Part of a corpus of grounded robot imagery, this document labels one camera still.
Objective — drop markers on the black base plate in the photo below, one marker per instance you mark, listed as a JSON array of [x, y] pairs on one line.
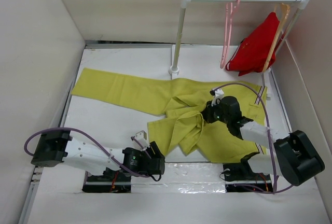
[[239, 179], [109, 182]]

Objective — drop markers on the white clothes rack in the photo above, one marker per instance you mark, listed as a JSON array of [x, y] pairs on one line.
[[296, 8]]

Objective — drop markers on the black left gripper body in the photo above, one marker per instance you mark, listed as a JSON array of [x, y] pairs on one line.
[[153, 153]]

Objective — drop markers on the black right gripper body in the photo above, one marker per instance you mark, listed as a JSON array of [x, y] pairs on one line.
[[213, 113]]

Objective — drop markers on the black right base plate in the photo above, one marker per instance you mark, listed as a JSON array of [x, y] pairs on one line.
[[239, 179]]

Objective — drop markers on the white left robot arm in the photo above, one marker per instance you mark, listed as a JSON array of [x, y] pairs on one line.
[[75, 148]]

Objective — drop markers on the red shorts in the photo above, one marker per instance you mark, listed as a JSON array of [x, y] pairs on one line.
[[253, 51]]

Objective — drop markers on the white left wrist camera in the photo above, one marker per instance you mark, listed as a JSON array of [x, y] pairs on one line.
[[140, 139]]

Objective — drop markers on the yellow-green trousers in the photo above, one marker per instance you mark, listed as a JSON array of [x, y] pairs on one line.
[[179, 102]]

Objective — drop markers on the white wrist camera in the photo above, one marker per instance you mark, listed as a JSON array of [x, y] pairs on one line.
[[217, 94], [140, 139]]

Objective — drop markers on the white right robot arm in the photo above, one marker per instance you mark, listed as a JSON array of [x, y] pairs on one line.
[[294, 157]]

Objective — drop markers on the pink plastic hanger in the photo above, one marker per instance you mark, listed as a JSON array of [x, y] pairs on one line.
[[230, 11]]

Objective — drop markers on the aluminium frame rail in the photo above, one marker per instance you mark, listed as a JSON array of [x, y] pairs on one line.
[[31, 194]]

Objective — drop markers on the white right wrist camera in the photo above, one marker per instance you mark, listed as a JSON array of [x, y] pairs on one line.
[[217, 94]]

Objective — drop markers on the wooden hanger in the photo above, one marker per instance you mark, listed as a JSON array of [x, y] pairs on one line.
[[285, 9]]

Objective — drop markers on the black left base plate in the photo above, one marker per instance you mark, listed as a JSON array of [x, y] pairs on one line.
[[109, 182]]

